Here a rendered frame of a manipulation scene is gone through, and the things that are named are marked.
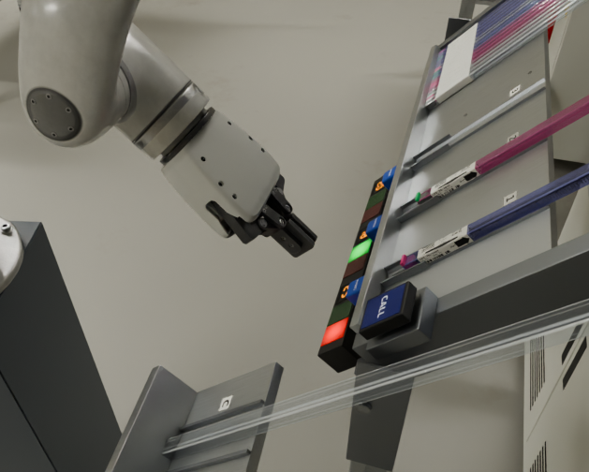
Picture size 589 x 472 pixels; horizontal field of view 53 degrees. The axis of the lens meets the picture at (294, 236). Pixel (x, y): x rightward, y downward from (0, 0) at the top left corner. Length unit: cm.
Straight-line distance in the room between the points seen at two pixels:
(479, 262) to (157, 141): 31
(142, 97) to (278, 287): 112
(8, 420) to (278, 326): 84
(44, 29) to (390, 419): 44
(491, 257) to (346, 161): 155
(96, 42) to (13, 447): 58
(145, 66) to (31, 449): 53
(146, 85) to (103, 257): 126
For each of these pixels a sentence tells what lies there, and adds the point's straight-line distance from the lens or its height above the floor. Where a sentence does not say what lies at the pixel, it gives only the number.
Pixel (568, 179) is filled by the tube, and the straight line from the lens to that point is 55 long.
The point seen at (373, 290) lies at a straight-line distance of 62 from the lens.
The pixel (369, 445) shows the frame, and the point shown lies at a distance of 63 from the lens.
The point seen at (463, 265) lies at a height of 80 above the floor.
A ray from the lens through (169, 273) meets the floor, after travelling 169.
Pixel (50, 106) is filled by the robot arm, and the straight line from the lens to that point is 51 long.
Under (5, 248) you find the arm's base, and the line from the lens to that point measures 77.
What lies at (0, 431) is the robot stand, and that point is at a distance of 86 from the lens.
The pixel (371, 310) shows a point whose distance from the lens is 53.
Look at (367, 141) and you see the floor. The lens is 218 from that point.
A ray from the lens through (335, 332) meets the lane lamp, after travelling 67.
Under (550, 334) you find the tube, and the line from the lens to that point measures 33.
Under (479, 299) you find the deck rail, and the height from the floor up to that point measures 82.
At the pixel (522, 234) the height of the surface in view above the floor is 84.
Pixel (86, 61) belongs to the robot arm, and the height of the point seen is 98.
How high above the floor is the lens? 118
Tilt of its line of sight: 42 degrees down
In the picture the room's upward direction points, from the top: straight up
